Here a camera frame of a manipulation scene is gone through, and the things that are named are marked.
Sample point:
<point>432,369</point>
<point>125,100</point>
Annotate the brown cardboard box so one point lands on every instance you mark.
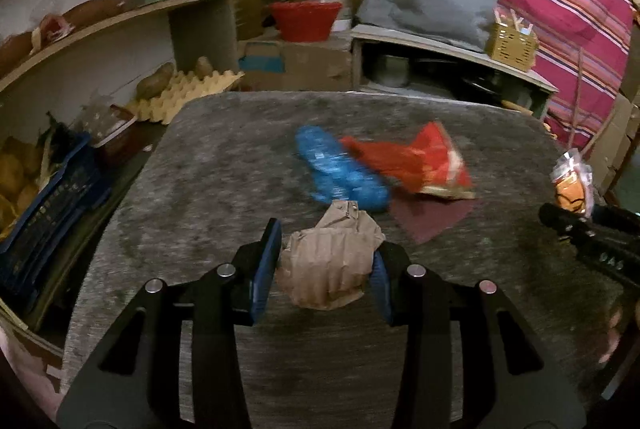
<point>310,66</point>

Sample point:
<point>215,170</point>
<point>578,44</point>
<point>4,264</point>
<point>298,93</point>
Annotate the brown paper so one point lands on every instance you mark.
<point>327,259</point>

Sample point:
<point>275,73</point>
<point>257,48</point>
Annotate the orange snack wrapper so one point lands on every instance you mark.
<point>572,181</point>

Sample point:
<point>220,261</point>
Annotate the red woven basket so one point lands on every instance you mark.
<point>305,21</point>

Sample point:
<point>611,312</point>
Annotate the plastic covered red bowl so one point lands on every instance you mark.
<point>112,131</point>

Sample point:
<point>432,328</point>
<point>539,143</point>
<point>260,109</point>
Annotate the brown sweet potato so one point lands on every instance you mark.
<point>95,11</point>
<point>12,51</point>

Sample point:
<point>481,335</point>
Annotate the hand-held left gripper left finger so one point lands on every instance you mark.
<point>265,266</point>

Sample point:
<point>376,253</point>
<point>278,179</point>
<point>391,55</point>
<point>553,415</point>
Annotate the orange-red net bag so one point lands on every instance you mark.
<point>387,161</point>

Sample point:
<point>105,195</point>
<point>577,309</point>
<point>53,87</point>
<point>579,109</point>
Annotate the yellow slatted holder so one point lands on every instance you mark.
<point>512,44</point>

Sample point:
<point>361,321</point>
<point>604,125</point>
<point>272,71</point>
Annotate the pile of yellow potatoes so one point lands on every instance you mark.
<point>15,179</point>

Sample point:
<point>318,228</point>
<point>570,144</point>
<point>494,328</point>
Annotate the maroon sandpaper sheet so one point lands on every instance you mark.
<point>432,216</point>

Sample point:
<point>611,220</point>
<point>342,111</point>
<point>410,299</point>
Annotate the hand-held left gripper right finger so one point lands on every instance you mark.
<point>381,281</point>

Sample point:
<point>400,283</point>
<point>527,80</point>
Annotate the wooden shelf unit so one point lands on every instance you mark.
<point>150,16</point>

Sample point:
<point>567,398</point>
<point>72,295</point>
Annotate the red snack wrapper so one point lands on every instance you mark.
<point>445,159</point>

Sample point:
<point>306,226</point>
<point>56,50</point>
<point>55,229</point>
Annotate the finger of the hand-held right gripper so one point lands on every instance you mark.
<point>617,219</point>
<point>567,224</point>

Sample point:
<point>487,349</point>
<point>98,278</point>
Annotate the small grey cabinet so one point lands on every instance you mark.
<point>450,54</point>

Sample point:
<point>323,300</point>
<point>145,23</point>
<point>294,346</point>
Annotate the dark blue plastic crate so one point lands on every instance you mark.
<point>55,209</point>

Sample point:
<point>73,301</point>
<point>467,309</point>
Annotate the small brown potato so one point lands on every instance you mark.
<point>203,66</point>

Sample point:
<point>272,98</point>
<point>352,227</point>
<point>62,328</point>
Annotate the thin wooden stick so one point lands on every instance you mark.
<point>580,99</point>

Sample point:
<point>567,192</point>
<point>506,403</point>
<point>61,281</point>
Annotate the large brown potato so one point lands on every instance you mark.
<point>155,81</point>

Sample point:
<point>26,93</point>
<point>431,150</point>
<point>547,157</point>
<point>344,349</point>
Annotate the cardboard egg tray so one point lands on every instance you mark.
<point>190,96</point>

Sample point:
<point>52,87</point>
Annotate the blue plastic bag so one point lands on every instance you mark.
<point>340,171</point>

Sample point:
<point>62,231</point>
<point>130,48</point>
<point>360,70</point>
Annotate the pink towel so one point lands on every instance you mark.
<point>25,374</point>

